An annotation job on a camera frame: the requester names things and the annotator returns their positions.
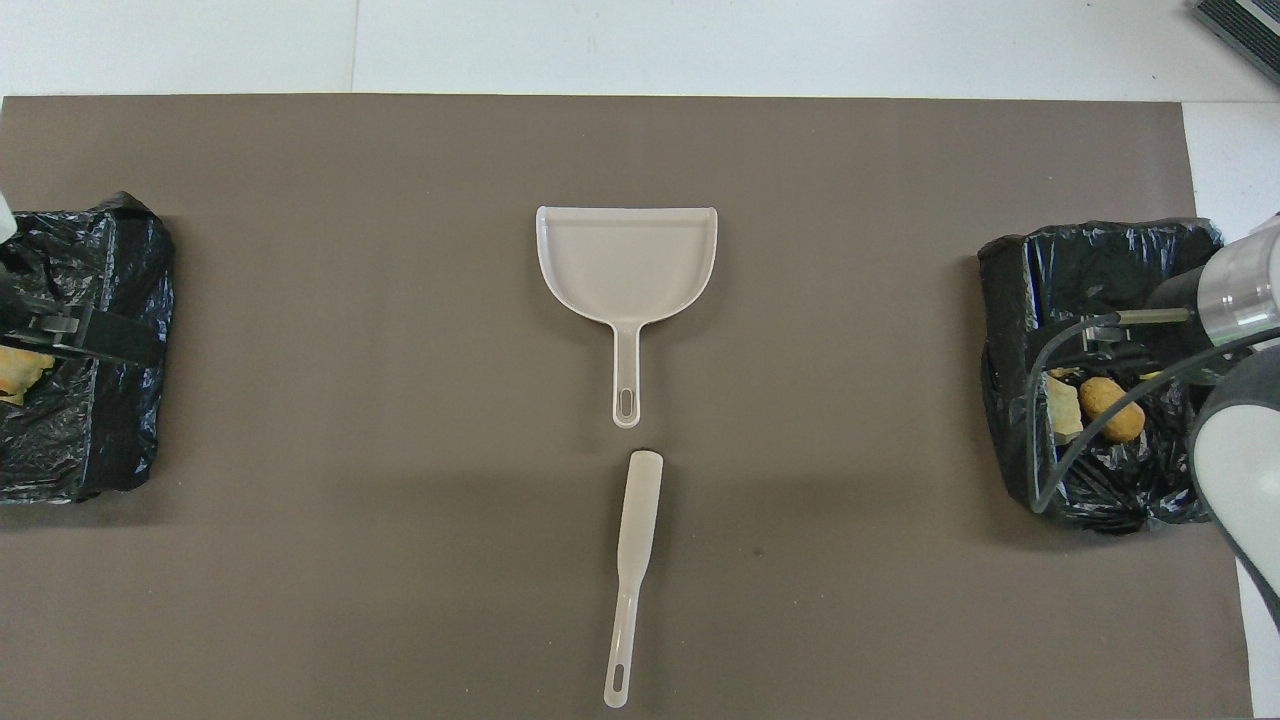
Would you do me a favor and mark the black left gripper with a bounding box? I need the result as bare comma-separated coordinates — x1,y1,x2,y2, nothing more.
0,262,167,367

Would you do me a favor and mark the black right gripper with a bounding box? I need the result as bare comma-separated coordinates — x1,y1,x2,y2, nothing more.
1078,268,1216,366

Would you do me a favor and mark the brown bread roll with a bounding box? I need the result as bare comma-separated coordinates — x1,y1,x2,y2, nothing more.
1078,376,1147,444

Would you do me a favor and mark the orange striped croissant piece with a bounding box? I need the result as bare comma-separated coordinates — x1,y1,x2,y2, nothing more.
0,346,57,407

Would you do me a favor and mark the pale yellow bread piece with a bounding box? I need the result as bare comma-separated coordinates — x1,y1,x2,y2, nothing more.
1045,372,1085,446

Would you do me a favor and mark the beige plastic dustpan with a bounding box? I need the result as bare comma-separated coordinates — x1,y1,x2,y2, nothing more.
535,205,720,430

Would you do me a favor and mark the beige brush with black bristles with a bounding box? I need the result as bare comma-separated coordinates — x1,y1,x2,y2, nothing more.
603,450,665,709

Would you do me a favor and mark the black bag lined bin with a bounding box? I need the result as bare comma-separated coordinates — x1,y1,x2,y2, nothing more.
0,191,176,504
977,218,1226,534

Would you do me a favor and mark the dark grey ribbed panel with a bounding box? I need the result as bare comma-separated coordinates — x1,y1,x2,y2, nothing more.
1188,0,1280,86

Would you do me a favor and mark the brown table mat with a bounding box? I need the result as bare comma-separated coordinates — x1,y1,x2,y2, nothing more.
0,95,1256,720

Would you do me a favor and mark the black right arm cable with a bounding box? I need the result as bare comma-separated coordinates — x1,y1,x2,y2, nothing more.
1027,312,1280,516

